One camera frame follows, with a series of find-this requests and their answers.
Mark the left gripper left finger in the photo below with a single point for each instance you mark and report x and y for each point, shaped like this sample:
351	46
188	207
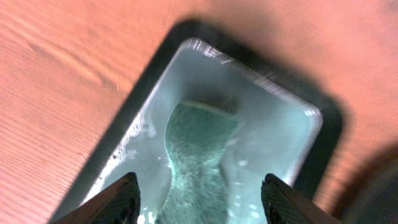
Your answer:
119	203

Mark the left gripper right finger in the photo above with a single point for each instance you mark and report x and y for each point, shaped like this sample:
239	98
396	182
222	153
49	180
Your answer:
284	205

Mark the green yellow sponge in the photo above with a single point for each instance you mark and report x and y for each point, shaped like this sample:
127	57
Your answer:
196	139

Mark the black rectangular water tray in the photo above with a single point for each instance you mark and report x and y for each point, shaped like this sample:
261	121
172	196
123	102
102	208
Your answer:
288	126

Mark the round black serving tray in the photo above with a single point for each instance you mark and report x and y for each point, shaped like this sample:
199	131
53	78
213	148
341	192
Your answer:
371	196

